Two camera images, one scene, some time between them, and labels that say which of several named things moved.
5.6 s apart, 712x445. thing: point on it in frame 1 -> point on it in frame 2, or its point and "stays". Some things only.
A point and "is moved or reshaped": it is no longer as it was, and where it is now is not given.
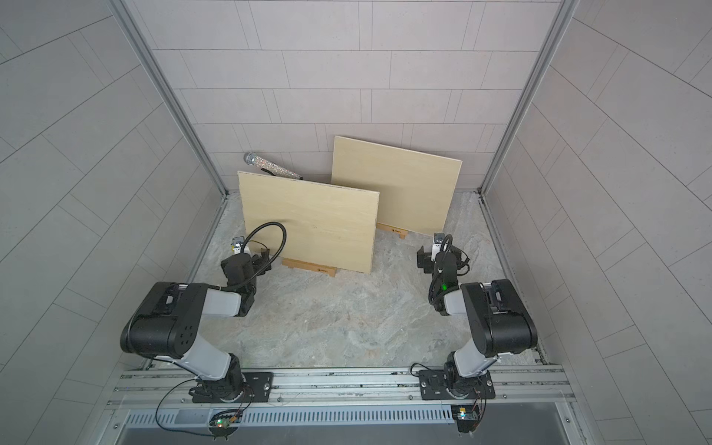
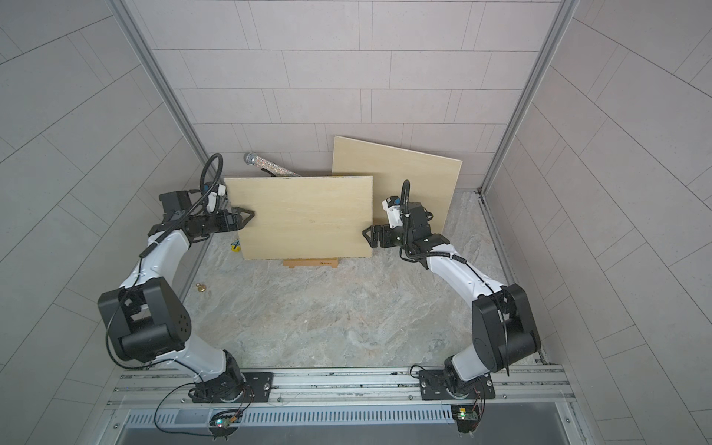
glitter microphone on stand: x=252 y=158 stays
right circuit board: x=466 y=418 stays
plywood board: x=325 y=224 is moved or reshaped
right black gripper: x=425 y=258 -> x=388 y=242
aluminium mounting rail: x=533 y=384 stays
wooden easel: x=307 y=266 is moved or reshaped
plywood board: x=415 y=188 stays
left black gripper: x=260 y=263 -> x=234 y=221
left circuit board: x=223 y=425 stays
